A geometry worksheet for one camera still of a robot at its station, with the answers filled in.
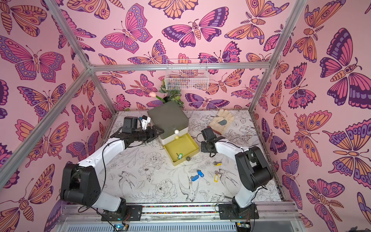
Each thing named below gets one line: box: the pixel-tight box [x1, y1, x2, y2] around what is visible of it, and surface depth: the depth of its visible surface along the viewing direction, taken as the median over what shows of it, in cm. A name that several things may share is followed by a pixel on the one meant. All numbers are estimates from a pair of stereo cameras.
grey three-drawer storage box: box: [147, 100, 200, 166], surface depth 92 cm
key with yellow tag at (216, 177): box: [214, 170, 220, 183], surface depth 87 cm
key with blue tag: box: [189, 174, 200, 182], surface depth 87 cm
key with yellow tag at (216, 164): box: [213, 161, 223, 167], surface depth 93 cm
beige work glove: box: [207, 108, 235, 135], surface depth 115 cm
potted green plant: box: [159, 80, 185, 108], surface depth 99 cm
